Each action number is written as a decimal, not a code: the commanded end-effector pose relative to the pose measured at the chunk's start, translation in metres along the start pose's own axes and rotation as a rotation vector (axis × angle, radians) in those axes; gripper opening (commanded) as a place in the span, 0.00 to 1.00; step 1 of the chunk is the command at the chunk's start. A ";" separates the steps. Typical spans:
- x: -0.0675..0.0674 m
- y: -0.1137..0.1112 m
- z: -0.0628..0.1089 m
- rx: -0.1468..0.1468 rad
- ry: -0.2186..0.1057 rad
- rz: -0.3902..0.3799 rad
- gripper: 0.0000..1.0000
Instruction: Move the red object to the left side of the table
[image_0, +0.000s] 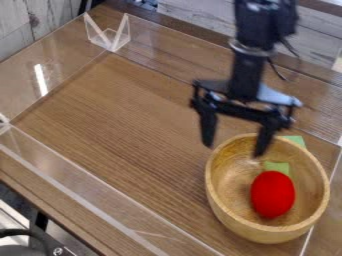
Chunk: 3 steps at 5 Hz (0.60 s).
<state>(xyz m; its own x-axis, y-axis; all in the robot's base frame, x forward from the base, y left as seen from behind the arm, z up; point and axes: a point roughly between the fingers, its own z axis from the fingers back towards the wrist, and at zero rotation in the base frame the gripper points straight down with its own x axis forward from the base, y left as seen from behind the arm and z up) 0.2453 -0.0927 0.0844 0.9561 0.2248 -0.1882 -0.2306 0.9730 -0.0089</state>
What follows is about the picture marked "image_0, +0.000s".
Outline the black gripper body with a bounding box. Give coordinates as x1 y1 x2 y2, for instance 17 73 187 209
189 52 302 129

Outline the clear acrylic corner bracket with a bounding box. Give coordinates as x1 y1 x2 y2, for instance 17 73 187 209
83 14 131 53

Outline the clear acrylic front wall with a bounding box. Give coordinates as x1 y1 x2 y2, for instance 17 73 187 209
0 125 223 256

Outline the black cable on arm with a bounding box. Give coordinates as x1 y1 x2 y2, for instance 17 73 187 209
266 36 302 82

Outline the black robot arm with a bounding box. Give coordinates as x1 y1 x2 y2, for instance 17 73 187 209
189 0 302 157

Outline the green felt piece behind bowl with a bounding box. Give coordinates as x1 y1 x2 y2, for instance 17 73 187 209
280 135 306 148

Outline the wooden bowl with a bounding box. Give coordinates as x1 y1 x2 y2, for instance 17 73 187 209
204 133 330 244

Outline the black cable lower left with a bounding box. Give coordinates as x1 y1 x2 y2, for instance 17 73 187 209
0 227 37 239

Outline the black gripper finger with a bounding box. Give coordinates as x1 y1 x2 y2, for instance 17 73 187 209
199 107 217 148
254 118 279 158

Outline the red felt strawberry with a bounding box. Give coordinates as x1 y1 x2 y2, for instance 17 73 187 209
250 161 296 218

